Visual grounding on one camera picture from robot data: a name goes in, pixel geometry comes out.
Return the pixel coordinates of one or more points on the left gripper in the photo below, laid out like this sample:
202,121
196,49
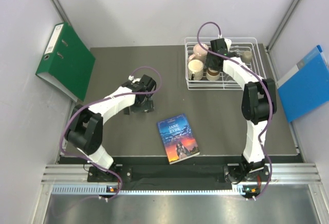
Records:
147,106

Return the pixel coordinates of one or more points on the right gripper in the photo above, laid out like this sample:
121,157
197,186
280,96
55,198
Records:
208,62

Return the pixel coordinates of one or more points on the cream and brown cup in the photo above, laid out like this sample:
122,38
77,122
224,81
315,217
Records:
212,75

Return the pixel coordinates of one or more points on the cream mug black handle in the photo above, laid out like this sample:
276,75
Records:
195,70

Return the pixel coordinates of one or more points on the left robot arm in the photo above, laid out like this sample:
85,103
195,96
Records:
86,129

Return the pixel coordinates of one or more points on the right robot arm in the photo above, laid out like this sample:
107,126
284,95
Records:
258,102

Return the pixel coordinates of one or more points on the pink mug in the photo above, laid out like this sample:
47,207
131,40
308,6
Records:
199,53

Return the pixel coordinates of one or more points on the small grey-beige cup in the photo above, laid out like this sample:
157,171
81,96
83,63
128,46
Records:
247,57

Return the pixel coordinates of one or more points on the Jane Eyre book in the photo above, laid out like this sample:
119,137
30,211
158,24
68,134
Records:
177,138

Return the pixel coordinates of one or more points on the green lever arch binder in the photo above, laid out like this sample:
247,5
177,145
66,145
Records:
67,63

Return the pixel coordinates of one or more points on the blue folder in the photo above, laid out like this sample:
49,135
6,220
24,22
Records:
304,87

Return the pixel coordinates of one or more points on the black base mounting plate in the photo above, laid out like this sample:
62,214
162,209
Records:
185,177

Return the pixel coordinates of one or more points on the white wire dish rack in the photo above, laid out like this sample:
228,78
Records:
225,82

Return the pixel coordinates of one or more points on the white slotted cable duct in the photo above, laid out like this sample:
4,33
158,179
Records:
71,189

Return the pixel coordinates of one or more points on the aluminium frame rail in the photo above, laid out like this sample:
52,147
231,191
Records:
282,173

